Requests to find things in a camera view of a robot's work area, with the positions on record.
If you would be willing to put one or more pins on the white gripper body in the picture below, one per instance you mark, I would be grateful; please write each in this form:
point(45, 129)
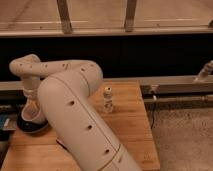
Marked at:
point(30, 93)

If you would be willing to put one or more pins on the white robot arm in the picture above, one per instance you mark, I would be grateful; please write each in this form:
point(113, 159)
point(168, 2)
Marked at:
point(57, 93)

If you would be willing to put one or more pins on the black ceramic bowl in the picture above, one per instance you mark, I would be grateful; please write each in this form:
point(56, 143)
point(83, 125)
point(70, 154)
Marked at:
point(30, 127)

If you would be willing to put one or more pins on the small clear bottle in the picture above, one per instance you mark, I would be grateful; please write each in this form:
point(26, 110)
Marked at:
point(108, 99)

